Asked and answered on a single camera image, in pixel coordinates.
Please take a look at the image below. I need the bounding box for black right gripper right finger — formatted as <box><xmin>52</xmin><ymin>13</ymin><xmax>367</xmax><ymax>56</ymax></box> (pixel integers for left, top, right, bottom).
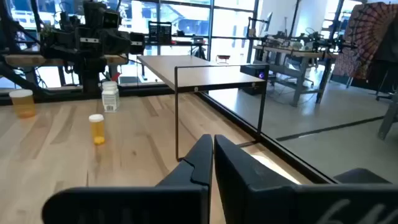
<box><xmin>214</xmin><ymin>134</ymin><xmax>398</xmax><ymax>224</ymax></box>

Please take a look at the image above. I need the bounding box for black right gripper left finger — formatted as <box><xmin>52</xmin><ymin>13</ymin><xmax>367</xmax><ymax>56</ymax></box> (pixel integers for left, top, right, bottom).
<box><xmin>42</xmin><ymin>133</ymin><xmax>214</xmax><ymax>224</ymax></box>

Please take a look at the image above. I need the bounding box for slim white labelled bottle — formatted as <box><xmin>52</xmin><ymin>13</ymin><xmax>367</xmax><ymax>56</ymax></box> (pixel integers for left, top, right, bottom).
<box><xmin>101</xmin><ymin>81</ymin><xmax>121</xmax><ymax>113</ymax></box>

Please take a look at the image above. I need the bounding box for large orange bottle white cap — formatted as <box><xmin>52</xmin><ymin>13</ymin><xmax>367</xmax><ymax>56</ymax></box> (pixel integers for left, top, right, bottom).
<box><xmin>8</xmin><ymin>89</ymin><xmax>37</xmax><ymax>119</ymax></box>

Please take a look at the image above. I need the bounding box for small orange bottle white cap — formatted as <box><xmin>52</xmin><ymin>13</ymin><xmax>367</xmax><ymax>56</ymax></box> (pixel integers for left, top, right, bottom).
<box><xmin>88</xmin><ymin>113</ymin><xmax>106</xmax><ymax>146</ymax></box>

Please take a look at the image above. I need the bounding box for monitor on arm mount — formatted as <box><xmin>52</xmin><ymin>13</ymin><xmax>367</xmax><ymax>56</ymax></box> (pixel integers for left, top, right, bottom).
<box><xmin>248</xmin><ymin>11</ymin><xmax>274</xmax><ymax>39</ymax></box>

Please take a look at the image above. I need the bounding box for wooden background table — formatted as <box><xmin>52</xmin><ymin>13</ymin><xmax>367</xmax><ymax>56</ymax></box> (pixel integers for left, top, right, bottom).
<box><xmin>2</xmin><ymin>53</ymin><xmax>129</xmax><ymax>68</ymax></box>

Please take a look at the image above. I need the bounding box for black grid panel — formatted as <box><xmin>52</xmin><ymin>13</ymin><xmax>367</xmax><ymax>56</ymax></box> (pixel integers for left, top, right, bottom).
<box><xmin>148</xmin><ymin>21</ymin><xmax>173</xmax><ymax>45</ymax></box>

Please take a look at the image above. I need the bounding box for black computer tower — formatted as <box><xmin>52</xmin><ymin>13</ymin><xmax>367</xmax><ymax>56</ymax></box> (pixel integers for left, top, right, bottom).
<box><xmin>239</xmin><ymin>64</ymin><xmax>270</xmax><ymax>96</ymax></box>

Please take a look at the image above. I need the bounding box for grey workbench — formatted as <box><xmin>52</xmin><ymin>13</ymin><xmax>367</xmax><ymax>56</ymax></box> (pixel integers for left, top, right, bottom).
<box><xmin>252</xmin><ymin>43</ymin><xmax>339</xmax><ymax>107</ymax></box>

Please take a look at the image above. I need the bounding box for red mandala tapestry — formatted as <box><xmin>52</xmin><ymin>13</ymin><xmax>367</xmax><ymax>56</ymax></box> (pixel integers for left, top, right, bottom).
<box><xmin>331</xmin><ymin>1</ymin><xmax>398</xmax><ymax>81</ymax></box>

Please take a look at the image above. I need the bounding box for black aluminium rig frame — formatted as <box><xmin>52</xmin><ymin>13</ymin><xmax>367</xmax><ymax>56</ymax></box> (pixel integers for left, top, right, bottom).
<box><xmin>0</xmin><ymin>83</ymin><xmax>336</xmax><ymax>185</ymax></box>

